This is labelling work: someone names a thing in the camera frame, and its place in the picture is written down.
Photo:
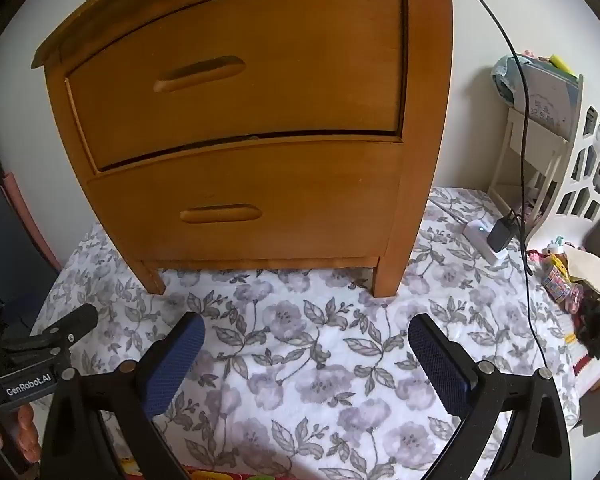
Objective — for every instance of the white power strip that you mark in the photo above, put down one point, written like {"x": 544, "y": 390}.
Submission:
{"x": 475, "y": 235}

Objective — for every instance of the floral blanket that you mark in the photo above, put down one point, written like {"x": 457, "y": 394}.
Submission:
{"x": 305, "y": 350}

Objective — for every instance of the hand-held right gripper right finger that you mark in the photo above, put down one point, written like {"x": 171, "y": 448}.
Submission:
{"x": 437, "y": 365}

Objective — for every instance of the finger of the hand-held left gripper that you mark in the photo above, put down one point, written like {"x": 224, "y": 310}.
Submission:
{"x": 67, "y": 327}

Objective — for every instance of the beige paper bag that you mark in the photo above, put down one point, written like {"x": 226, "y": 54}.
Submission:
{"x": 587, "y": 272}

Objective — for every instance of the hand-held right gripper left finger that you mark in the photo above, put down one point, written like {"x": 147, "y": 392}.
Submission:
{"x": 172, "y": 370}

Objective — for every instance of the white cut-out rack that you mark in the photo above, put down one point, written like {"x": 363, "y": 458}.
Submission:
{"x": 575, "y": 195}

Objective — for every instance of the pale blue paper folder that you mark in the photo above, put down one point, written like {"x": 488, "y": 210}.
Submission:
{"x": 550, "y": 100}

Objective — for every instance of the dark blue cabinet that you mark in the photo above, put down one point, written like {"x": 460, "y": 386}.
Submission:
{"x": 0, "y": 240}

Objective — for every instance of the crumpled plastic bag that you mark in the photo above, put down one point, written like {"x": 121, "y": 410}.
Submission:
{"x": 505, "y": 80}

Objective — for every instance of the pile of colourful small items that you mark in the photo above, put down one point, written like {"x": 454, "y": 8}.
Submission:
{"x": 555, "y": 282}

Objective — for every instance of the person's left hand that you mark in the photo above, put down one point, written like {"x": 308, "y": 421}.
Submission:
{"x": 26, "y": 435}

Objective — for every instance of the wooden nightstand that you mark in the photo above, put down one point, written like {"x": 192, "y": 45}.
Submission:
{"x": 425, "y": 110}

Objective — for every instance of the pink board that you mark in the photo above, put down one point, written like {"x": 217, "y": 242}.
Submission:
{"x": 27, "y": 220}

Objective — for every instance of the black lace cloth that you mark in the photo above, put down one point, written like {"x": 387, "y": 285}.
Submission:
{"x": 597, "y": 330}

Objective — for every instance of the black power adapter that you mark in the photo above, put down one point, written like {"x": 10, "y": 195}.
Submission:
{"x": 502, "y": 232}

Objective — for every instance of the red patterned cloth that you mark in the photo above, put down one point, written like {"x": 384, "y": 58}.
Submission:
{"x": 215, "y": 474}

